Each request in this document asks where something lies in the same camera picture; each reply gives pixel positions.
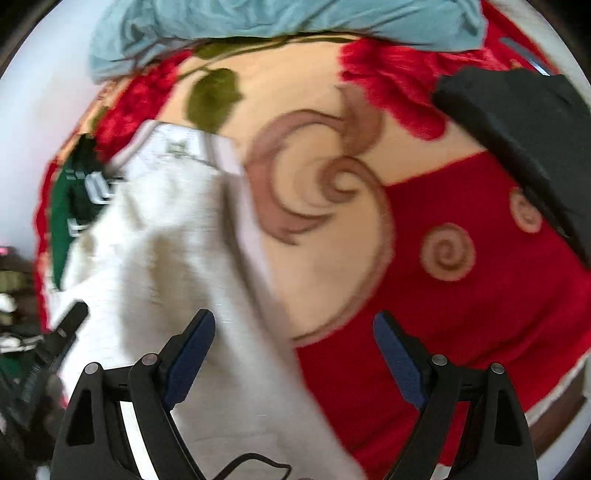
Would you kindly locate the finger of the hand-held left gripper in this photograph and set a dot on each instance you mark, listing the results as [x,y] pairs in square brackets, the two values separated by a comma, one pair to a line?
[69,324]

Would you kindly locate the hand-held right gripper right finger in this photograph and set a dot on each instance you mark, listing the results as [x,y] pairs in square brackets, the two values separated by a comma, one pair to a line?
[401,364]

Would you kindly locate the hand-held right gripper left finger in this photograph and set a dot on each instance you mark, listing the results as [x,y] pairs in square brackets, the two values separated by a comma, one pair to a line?
[187,364]

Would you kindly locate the white garment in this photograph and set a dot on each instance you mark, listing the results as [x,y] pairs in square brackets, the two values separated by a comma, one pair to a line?
[184,258]

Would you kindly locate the red floral blanket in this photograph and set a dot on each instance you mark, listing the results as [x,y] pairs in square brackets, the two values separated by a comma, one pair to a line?
[461,300]

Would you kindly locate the green white-striped garment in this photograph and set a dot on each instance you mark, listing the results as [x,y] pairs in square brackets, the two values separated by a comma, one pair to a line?
[60,226]

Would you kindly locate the black garment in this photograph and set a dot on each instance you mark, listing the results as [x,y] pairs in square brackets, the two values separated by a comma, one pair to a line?
[521,120]

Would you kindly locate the light blue cloth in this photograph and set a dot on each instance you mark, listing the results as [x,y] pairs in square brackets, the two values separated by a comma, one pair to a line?
[258,18]

